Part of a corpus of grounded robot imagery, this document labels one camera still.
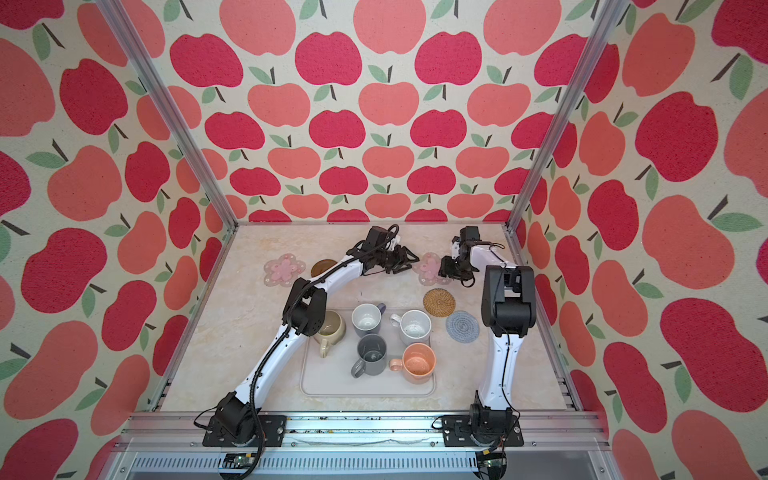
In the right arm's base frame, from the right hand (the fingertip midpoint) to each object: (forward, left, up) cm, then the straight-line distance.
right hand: (452, 273), depth 105 cm
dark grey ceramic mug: (-32, +24, +5) cm, 41 cm away
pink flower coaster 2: (+1, +9, -1) cm, 9 cm away
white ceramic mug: (-22, +13, +1) cm, 25 cm away
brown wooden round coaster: (-2, +48, 0) cm, 48 cm away
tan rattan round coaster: (-12, +5, -1) cm, 13 cm away
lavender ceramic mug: (-21, +28, +1) cm, 35 cm away
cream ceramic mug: (-29, +36, +7) cm, 47 cm away
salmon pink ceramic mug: (-33, +12, 0) cm, 35 cm away
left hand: (0, +11, +3) cm, 12 cm away
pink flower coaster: (-4, +62, -1) cm, 62 cm away
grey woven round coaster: (-20, -2, -1) cm, 20 cm away
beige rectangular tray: (-39, +35, 0) cm, 53 cm away
